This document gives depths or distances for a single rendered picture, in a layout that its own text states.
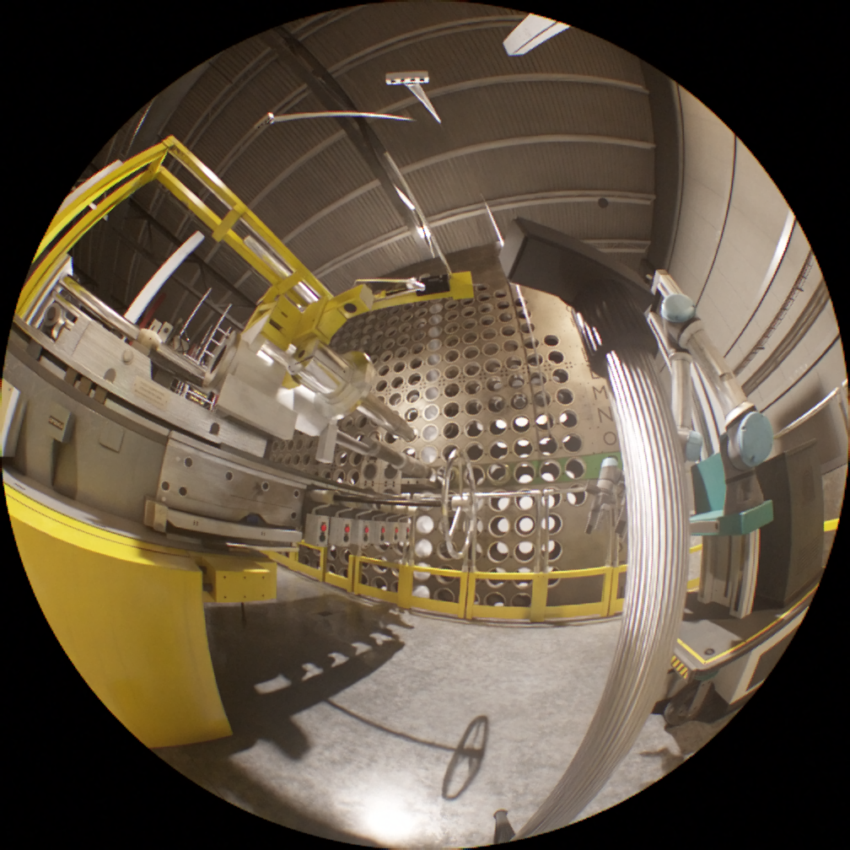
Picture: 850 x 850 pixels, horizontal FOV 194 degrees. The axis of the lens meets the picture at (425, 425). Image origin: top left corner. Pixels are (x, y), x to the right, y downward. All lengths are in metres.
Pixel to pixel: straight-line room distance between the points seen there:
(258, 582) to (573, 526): 2.62
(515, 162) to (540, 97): 2.50
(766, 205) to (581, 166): 5.48
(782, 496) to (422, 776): 1.34
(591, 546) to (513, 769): 2.32
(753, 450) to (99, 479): 1.74
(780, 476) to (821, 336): 5.95
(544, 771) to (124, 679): 1.03
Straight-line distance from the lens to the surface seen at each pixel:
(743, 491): 0.89
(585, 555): 2.84
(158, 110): 9.85
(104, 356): 1.16
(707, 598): 1.36
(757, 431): 0.77
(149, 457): 1.04
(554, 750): 1.04
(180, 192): 1.92
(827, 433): 7.06
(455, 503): 0.87
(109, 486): 1.05
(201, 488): 1.05
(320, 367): 1.12
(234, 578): 0.74
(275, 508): 1.20
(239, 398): 1.08
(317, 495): 1.23
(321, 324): 1.22
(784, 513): 1.18
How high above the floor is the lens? 0.80
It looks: 22 degrees up
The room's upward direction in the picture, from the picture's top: 3 degrees clockwise
